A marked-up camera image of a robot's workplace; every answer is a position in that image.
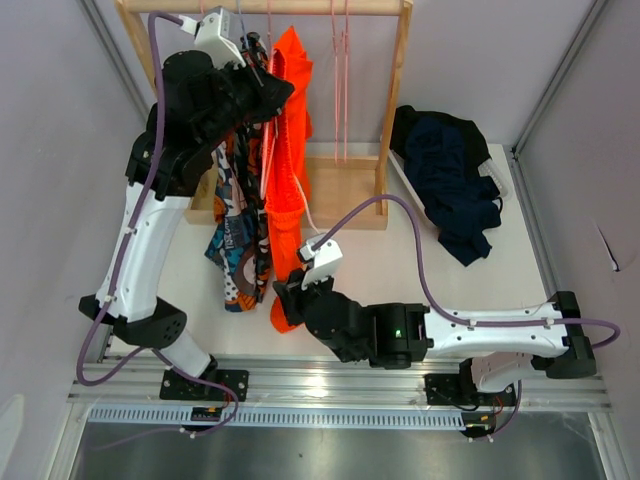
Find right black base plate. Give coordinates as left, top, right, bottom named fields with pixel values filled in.
left=423, top=373, right=516, bottom=410

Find orange grey camouflage shorts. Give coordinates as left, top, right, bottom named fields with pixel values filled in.
left=232, top=123, right=272, bottom=312

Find aluminium mounting rail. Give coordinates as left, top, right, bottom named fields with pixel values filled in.
left=67, top=354, right=612, bottom=413

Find blue wire hanger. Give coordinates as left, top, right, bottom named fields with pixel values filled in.
left=236, top=0, right=246, bottom=36

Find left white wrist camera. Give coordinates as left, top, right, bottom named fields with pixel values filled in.
left=178, top=6, right=246, bottom=69

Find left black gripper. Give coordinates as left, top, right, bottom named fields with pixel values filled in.
left=196, top=47, right=292, bottom=150

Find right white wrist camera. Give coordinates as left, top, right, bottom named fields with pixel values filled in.
left=298, top=235, right=343, bottom=290

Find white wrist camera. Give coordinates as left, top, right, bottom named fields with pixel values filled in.
left=298, top=235, right=343, bottom=290
left=178, top=6, right=246, bottom=69

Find black shorts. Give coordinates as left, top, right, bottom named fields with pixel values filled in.
left=390, top=105, right=491, bottom=177

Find white plastic basket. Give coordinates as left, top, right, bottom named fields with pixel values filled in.
left=388, top=150, right=512, bottom=212

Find navy blue shorts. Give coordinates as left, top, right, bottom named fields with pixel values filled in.
left=404, top=118, right=502, bottom=267

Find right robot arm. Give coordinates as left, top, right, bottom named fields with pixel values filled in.
left=274, top=270, right=597, bottom=404

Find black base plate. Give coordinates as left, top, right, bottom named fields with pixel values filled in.
left=159, top=369, right=250, bottom=402
left=423, top=373, right=516, bottom=410

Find slotted cable duct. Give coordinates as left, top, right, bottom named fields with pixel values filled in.
left=88, top=404, right=466, bottom=431

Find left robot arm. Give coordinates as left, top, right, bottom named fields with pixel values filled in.
left=78, top=50, right=294, bottom=400

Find wooden clothes rack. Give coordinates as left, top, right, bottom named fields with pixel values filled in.
left=114, top=1, right=413, bottom=228

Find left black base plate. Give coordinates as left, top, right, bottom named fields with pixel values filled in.
left=159, top=369, right=250, bottom=402

